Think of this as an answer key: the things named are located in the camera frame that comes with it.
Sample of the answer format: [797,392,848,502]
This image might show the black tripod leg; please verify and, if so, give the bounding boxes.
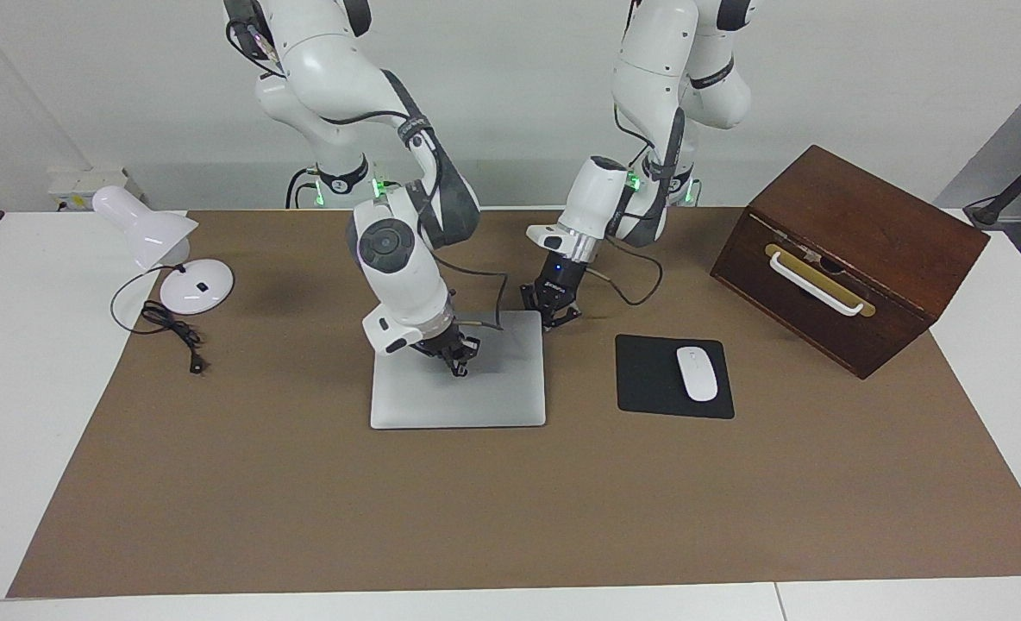
[963,138,1021,229]

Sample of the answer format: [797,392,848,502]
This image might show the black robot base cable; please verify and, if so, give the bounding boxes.
[285,166,317,210]

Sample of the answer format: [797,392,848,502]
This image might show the dark brown wooden box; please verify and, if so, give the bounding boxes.
[710,144,991,380]

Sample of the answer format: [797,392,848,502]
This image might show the white box handle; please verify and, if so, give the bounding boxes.
[769,252,865,317]

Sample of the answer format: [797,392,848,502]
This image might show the black mouse pad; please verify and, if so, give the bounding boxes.
[615,335,736,420]

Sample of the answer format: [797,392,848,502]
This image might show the white computer mouse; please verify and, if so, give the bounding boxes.
[676,346,719,403]

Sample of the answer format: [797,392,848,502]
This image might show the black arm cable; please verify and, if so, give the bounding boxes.
[226,17,511,334]
[584,103,665,308]

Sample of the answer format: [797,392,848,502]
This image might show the white desk lamp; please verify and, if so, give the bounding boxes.
[91,185,235,315]

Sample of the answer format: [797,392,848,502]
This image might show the brown table mat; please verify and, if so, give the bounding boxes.
[6,207,1021,599]

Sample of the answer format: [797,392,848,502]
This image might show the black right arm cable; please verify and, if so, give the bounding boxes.
[226,17,511,334]

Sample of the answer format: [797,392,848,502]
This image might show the white power strip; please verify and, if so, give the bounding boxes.
[47,168,136,213]

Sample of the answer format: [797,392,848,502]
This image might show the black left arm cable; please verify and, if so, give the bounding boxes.
[584,103,665,308]

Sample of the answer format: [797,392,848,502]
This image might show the grey laptop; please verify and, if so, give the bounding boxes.
[369,310,548,430]

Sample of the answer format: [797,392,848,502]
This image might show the black lamp power cable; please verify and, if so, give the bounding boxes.
[110,264,210,375]

